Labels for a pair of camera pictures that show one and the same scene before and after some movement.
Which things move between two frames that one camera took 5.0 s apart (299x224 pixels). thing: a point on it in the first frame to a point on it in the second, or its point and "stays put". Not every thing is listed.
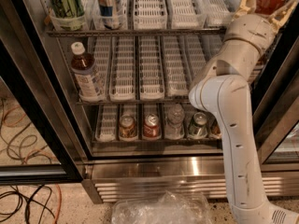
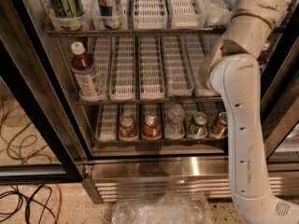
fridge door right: [275, 94] stays put
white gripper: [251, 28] to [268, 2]
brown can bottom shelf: [127, 131] stays put
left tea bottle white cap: [83, 66] stays put
